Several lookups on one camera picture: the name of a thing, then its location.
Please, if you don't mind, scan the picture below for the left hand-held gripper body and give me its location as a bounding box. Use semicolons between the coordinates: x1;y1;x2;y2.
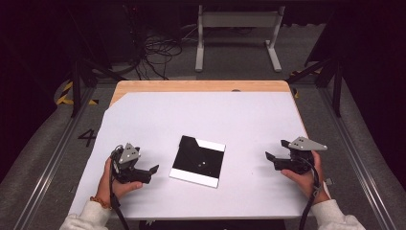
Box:
109;142;152;185

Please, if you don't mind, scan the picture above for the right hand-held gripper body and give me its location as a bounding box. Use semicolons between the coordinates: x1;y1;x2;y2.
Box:
274;136;328;175

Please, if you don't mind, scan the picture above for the person's right hand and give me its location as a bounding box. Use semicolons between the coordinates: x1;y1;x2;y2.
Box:
281;150;330;206

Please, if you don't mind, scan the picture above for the person's left hand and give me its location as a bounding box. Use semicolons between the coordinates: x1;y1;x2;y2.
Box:
95;157;145;209

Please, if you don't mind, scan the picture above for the yellow black hazard tape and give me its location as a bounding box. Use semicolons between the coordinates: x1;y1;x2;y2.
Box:
56;80;100;106
288;68;324;100

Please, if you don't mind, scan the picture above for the white table cover sheet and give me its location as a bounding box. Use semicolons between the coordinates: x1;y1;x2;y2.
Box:
68;91;318;221

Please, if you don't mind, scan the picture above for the black metal stand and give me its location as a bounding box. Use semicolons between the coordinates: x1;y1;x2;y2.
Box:
285;56;345;119
67;9;128;119

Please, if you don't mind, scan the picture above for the orange bead bracelet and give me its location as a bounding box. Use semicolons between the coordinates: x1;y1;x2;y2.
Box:
89;195;113;211

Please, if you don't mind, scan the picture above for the aluminium floor rail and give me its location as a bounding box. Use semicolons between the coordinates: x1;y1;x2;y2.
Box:
319;85;398;230
12;85;97;230

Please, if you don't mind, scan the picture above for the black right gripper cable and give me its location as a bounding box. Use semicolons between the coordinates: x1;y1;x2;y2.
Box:
298;156;322;230

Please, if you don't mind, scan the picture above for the bundle of black cables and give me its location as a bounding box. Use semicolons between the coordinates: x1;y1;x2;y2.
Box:
123;4;184;81

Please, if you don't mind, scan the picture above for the white metal stand frame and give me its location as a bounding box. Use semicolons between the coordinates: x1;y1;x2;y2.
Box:
194;4;286;74

